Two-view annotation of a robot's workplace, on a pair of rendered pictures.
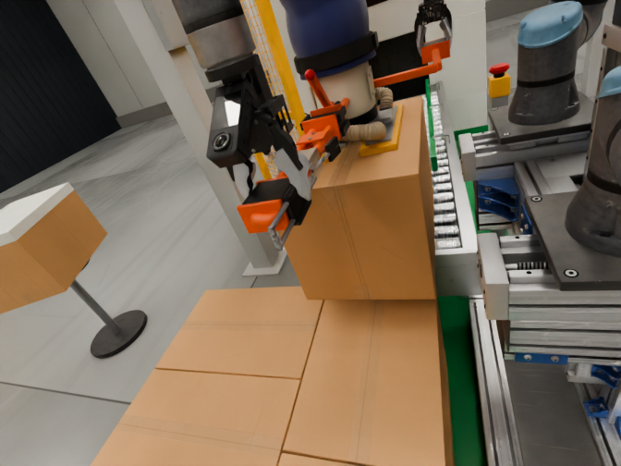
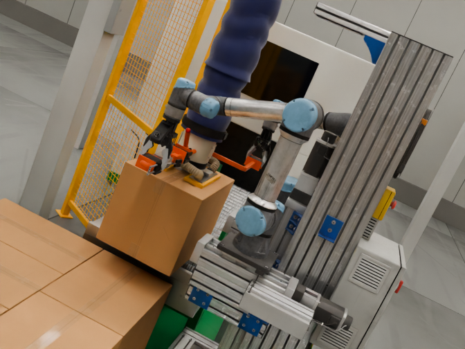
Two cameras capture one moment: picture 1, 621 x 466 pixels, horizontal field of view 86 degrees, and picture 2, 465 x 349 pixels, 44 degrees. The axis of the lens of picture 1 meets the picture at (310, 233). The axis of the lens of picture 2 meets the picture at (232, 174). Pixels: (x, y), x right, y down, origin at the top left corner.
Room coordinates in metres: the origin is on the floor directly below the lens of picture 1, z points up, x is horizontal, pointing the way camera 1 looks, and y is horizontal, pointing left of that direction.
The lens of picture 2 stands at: (-1.68, 0.40, 1.82)
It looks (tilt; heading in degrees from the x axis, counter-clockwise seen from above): 14 degrees down; 342
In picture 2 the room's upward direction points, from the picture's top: 24 degrees clockwise
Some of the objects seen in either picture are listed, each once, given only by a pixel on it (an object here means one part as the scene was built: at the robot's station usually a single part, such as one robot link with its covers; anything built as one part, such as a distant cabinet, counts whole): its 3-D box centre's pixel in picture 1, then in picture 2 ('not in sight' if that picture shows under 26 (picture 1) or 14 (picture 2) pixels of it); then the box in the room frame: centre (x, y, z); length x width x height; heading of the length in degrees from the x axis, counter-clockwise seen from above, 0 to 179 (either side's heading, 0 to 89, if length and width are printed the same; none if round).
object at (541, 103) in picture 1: (543, 93); not in sight; (0.77, -0.67, 1.09); 0.15 x 0.15 x 0.10
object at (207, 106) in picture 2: not in sight; (205, 104); (0.45, -0.07, 1.50); 0.11 x 0.11 x 0.08; 55
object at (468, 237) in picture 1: (449, 143); not in sight; (1.89, -1.01, 0.50); 2.31 x 0.05 x 0.19; 154
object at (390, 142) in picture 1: (383, 122); (204, 174); (0.97, -0.32, 1.09); 0.34 x 0.10 x 0.05; 153
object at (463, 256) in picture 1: (378, 262); (146, 256); (0.98, -0.21, 0.58); 0.70 x 0.03 x 0.06; 64
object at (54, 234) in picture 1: (35, 243); not in sight; (1.90, 1.51, 0.82); 0.60 x 0.40 x 0.40; 177
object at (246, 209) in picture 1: (273, 203); (149, 162); (0.48, 0.04, 1.20); 0.08 x 0.07 x 0.05; 153
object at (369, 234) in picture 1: (366, 193); (170, 206); (1.00, -0.23, 0.87); 0.60 x 0.40 x 0.40; 153
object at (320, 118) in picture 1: (325, 125); (179, 153); (0.79, -0.12, 1.20); 0.10 x 0.08 x 0.06; 63
